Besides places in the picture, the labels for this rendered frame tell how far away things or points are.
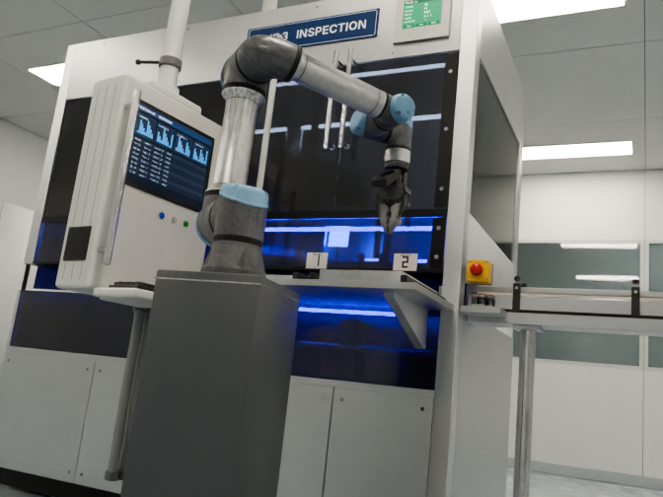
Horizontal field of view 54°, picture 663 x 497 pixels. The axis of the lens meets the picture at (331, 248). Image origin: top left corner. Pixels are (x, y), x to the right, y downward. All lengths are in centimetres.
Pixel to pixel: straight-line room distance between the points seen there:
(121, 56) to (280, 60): 177
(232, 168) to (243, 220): 23
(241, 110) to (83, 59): 189
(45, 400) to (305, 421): 125
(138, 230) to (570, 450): 515
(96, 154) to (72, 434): 121
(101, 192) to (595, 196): 551
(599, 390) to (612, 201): 183
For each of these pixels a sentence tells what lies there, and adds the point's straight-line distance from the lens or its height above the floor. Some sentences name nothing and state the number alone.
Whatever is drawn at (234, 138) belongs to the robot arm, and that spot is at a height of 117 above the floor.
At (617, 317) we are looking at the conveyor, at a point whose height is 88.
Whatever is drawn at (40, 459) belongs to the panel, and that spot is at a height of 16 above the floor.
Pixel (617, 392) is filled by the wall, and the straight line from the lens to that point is 669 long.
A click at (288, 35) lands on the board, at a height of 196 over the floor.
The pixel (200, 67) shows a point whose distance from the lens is 302.
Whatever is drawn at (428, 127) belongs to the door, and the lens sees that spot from 240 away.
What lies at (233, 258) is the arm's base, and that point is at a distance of 147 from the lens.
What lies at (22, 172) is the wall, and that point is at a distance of 790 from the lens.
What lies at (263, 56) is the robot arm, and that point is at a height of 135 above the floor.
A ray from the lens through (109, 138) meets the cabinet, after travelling 235.
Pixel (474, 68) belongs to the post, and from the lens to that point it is 244.
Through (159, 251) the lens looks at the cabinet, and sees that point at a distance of 241.
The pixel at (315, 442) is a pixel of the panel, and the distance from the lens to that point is 232.
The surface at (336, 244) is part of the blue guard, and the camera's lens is 237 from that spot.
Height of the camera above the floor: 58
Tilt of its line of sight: 12 degrees up
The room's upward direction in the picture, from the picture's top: 6 degrees clockwise
